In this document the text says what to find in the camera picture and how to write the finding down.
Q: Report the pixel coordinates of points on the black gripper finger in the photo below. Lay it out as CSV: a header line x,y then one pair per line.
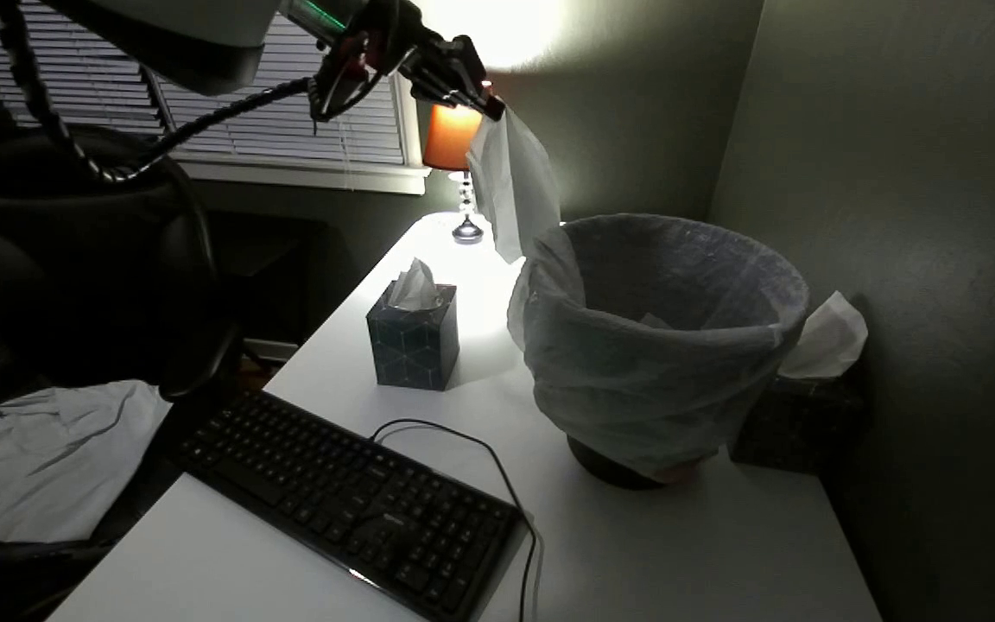
x,y
465,81

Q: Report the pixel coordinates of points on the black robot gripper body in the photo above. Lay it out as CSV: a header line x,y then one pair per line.
x,y
368,38

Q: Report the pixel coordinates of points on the white tissue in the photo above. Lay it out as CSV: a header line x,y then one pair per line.
x,y
517,185
411,289

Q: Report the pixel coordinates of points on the white tissue in box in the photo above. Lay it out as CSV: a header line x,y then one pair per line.
x,y
411,289

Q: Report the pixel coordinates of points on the dark blue tissue box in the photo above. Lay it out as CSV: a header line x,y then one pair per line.
x,y
416,345

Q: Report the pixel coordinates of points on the black bucket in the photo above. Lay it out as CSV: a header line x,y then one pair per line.
x,y
644,465

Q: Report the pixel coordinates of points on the orange shade table lamp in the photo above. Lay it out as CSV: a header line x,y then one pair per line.
x,y
445,147

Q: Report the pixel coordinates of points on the white window sill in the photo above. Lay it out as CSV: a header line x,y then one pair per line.
x,y
323,178

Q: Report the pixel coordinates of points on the white window blinds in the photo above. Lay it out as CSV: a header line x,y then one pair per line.
x,y
94,83

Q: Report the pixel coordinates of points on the white plastic bin liner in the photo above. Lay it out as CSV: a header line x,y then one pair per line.
x,y
648,327

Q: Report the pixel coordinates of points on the black office chair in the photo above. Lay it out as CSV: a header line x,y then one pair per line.
x,y
108,281

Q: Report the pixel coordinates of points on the black computer keyboard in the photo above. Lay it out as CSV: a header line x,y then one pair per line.
x,y
395,523

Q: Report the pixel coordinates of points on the grey cloth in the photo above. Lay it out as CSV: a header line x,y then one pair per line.
x,y
68,455

